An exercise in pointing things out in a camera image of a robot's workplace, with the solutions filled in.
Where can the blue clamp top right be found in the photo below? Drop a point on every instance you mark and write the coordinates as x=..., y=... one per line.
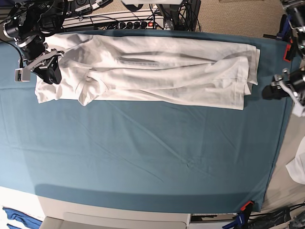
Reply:
x=284, y=32

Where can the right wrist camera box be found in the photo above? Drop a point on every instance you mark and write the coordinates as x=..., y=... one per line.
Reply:
x=22, y=75

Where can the orange black clamp top right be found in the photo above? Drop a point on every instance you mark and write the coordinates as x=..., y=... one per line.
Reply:
x=289, y=53

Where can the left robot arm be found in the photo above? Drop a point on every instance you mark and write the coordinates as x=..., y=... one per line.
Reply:
x=292, y=31

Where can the blue clamp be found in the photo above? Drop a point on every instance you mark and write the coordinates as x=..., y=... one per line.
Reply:
x=284, y=32
x=238, y=223

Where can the white storage bin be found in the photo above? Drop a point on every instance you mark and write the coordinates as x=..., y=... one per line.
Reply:
x=137, y=220

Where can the black power strip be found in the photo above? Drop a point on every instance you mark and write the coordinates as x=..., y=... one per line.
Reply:
x=133, y=25

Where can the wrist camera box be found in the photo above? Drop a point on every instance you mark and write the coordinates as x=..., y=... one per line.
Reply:
x=22, y=75
x=298, y=110

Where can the blue cloth bottom left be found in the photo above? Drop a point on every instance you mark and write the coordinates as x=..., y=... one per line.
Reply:
x=27, y=221

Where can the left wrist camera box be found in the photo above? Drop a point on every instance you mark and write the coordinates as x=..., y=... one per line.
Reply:
x=298, y=110

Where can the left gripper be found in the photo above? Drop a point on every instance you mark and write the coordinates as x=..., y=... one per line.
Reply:
x=295, y=81

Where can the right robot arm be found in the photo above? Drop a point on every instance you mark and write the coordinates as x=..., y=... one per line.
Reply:
x=29, y=24

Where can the white cloth right edge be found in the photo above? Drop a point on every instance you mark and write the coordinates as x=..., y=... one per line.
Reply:
x=296, y=167

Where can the teal table cloth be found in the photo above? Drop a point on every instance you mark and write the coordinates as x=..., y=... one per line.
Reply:
x=145, y=156

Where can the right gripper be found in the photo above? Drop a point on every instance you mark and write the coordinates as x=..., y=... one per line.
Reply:
x=35, y=57

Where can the white T-shirt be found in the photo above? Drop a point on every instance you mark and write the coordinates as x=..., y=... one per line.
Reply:
x=136, y=68

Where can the orange black clamp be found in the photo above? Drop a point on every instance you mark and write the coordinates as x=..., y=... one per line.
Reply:
x=289, y=53
x=247, y=208

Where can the orange black clamp bottom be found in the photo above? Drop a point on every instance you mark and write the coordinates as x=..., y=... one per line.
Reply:
x=247, y=208

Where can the blue clamp bottom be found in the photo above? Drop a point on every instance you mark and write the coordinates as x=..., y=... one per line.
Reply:
x=238, y=223

